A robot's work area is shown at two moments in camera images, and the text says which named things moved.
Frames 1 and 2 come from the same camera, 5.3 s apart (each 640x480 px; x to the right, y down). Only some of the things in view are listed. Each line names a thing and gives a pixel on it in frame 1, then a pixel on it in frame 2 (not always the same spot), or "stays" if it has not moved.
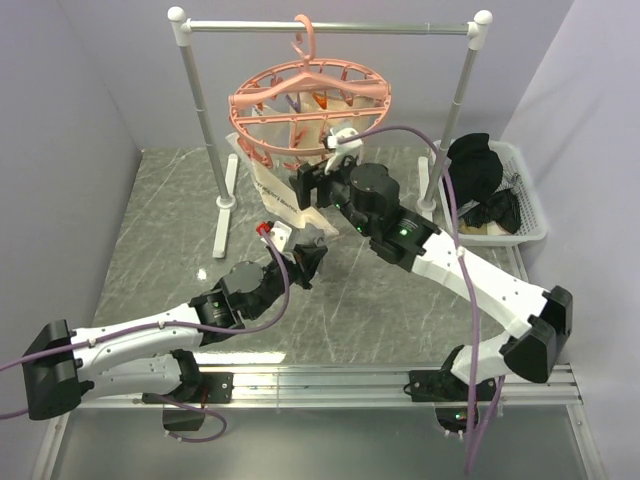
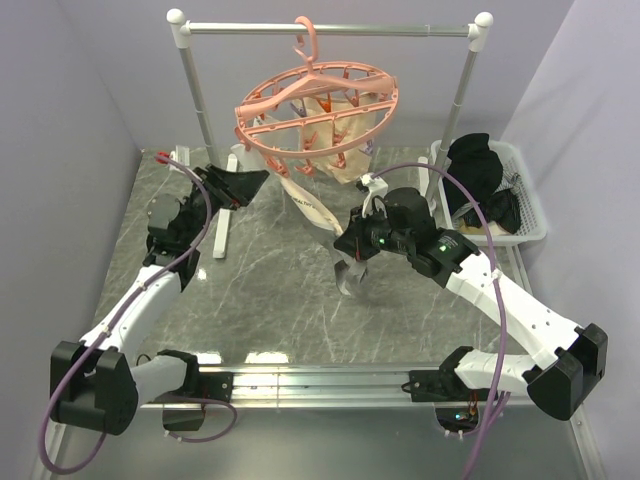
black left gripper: [309, 258] -> [231, 189]
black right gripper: [305, 180] -> [354, 240]
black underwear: [475, 167] stays
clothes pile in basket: [486, 200] stays
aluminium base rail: [359, 388] stays
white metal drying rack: [227, 197] stays
